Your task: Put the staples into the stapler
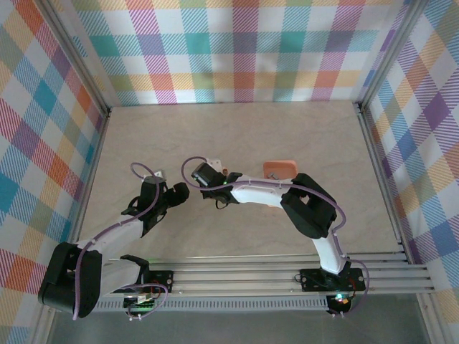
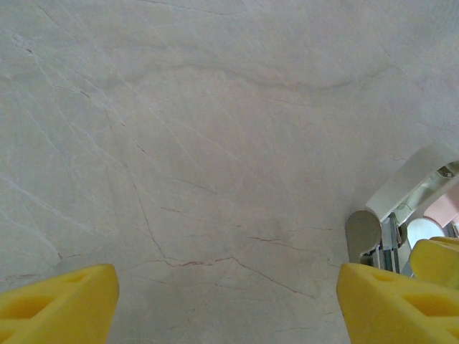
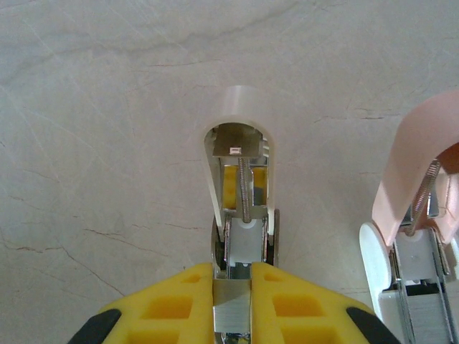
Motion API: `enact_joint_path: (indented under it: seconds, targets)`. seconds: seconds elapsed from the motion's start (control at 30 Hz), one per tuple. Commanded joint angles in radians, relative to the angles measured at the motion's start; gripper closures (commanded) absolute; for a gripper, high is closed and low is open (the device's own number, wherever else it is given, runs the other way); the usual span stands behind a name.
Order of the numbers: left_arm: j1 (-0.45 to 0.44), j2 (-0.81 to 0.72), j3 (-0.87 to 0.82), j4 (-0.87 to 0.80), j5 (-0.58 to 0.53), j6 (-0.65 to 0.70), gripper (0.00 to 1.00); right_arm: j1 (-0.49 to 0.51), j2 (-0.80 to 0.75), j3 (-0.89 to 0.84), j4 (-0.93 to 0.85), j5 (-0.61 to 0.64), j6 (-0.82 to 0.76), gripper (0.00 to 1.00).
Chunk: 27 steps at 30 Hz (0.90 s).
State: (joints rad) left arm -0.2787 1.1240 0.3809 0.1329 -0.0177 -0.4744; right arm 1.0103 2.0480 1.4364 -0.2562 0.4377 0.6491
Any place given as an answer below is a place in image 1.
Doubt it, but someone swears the controller circuit board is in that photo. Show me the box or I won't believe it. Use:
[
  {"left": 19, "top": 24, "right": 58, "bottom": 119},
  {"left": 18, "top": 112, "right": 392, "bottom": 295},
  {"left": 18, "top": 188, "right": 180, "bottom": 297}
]
[
  {"left": 123, "top": 294, "right": 163, "bottom": 312},
  {"left": 328, "top": 292, "right": 351, "bottom": 310}
]

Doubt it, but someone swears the aluminium frame post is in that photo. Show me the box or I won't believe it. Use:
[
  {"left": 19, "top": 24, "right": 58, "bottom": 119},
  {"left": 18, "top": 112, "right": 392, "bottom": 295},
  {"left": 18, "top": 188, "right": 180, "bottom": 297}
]
[
  {"left": 356, "top": 0, "right": 430, "bottom": 112},
  {"left": 37, "top": 0, "right": 112, "bottom": 118}
]

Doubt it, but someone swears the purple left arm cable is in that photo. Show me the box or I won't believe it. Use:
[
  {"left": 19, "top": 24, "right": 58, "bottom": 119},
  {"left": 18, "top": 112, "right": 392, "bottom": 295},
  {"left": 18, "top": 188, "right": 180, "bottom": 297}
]
[{"left": 71, "top": 162, "right": 169, "bottom": 323}]

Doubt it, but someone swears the right controller circuit board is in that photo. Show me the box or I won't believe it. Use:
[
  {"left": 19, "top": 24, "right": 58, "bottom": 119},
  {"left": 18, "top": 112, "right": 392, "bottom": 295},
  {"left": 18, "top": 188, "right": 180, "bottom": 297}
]
[{"left": 328, "top": 292, "right": 351, "bottom": 310}]

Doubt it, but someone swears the grey slotted cable duct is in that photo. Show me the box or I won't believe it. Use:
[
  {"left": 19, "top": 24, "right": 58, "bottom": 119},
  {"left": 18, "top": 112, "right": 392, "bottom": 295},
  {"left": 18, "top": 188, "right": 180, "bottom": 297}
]
[{"left": 57, "top": 297, "right": 331, "bottom": 313}]

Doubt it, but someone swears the orange plastic tray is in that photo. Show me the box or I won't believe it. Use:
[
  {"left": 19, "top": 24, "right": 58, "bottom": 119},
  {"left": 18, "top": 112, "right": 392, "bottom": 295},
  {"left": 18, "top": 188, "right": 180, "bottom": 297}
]
[{"left": 262, "top": 159, "right": 298, "bottom": 209}]

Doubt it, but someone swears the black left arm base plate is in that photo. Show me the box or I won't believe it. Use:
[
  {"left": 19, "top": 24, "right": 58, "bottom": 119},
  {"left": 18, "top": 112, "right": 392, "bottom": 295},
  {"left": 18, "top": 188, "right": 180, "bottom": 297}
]
[{"left": 109, "top": 270, "right": 176, "bottom": 294}]

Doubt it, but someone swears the aluminium table side rail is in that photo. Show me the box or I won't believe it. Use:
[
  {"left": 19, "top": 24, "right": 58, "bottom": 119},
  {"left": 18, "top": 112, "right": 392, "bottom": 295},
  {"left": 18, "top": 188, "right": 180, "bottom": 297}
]
[
  {"left": 353, "top": 102, "right": 413, "bottom": 264},
  {"left": 30, "top": 109, "right": 113, "bottom": 344}
]

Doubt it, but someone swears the left controller circuit board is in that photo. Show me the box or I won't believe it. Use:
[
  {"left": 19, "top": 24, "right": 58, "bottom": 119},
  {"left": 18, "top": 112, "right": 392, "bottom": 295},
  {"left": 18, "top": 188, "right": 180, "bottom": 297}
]
[{"left": 123, "top": 294, "right": 163, "bottom": 312}]

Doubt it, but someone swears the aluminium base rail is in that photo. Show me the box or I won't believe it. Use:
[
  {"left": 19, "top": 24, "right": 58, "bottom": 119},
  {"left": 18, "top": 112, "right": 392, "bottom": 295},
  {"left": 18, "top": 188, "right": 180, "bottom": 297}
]
[{"left": 39, "top": 252, "right": 437, "bottom": 297}]

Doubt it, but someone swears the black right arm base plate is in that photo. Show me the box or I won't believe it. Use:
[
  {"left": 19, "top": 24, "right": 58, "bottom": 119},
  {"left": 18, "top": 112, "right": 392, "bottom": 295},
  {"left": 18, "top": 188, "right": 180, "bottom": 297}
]
[{"left": 299, "top": 267, "right": 366, "bottom": 292}]

